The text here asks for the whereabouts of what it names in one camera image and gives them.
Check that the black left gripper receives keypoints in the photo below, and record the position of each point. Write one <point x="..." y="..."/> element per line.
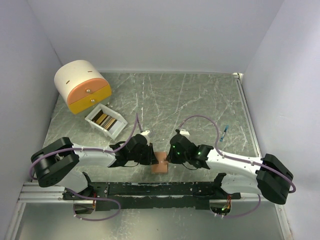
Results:
<point x="151" y="158"/>

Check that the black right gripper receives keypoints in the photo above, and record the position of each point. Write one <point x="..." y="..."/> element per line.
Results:
<point x="171" y="157"/>

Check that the pink blue card holder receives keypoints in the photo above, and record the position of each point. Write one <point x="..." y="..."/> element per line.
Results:
<point x="162" y="166"/>

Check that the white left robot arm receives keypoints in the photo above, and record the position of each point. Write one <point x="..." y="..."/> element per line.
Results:
<point x="57" y="163"/>

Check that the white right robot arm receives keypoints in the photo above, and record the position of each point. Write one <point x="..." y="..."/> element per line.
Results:
<point x="266" y="176"/>

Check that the yellow credit card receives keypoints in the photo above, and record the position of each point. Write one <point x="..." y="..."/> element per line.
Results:
<point x="104" y="120"/>

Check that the white card tray box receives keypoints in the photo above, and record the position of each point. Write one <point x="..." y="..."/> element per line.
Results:
<point x="115" y="130"/>

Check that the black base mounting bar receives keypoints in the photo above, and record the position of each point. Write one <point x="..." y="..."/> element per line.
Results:
<point x="161" y="195"/>

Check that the blue pen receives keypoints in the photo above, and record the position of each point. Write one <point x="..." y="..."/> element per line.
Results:
<point x="224" y="133"/>

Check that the cream drawer cabinet orange fronts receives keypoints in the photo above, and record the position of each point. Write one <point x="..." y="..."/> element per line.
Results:
<point x="81" y="86"/>

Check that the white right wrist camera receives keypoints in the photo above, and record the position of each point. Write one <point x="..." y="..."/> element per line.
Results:
<point x="183" y="132"/>

